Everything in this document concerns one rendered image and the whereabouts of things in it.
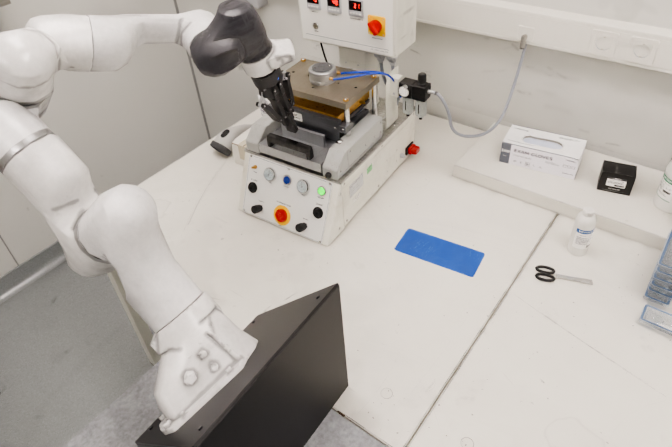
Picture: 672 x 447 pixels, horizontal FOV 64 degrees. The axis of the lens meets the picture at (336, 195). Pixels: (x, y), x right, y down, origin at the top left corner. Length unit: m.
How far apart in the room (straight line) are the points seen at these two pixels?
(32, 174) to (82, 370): 1.52
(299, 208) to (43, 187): 0.75
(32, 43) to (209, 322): 0.56
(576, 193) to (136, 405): 1.29
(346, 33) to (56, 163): 0.92
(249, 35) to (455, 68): 0.95
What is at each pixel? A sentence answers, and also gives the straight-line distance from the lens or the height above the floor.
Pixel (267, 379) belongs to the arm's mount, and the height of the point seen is 1.06.
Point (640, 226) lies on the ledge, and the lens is 1.67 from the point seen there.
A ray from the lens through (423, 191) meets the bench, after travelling 1.72.
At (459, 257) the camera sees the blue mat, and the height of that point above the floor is 0.75.
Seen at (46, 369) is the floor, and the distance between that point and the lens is 2.55.
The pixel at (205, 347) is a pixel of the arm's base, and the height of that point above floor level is 1.04.
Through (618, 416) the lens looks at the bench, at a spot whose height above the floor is 0.75.
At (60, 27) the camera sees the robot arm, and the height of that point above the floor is 1.47.
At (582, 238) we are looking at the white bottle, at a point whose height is 0.82.
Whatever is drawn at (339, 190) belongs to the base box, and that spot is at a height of 0.91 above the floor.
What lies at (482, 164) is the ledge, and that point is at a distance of 1.77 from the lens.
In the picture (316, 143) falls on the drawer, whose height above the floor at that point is 0.98.
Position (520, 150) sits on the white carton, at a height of 0.85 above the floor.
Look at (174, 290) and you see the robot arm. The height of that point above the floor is 1.11.
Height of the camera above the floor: 1.83
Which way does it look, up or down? 39 degrees down
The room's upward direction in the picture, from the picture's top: 5 degrees counter-clockwise
